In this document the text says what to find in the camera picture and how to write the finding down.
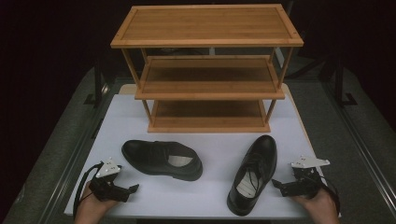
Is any black cable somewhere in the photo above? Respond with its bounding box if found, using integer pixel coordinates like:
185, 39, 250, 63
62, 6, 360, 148
72, 161, 105, 219
317, 168, 343, 217

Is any wooden three-shelf shoe rack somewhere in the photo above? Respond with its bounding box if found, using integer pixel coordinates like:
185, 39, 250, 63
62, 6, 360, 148
109, 3, 304, 134

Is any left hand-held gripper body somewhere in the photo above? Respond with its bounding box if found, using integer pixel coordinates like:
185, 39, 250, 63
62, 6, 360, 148
89, 157, 128, 203

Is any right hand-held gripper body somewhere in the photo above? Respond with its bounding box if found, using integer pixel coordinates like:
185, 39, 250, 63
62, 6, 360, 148
290, 155, 332, 199

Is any person's right hand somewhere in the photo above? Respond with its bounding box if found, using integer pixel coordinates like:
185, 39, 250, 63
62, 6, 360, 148
291, 189, 341, 224

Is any metal frame rail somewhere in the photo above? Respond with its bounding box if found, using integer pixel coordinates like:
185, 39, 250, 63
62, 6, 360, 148
36, 77, 123, 224
321, 78, 396, 206

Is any black leather shoe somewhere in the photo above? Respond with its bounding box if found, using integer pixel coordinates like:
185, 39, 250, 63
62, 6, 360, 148
120, 139, 204, 182
226, 133, 278, 217

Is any black metal stand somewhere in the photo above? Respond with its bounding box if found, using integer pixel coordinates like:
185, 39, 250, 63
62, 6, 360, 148
83, 59, 106, 109
333, 59, 359, 107

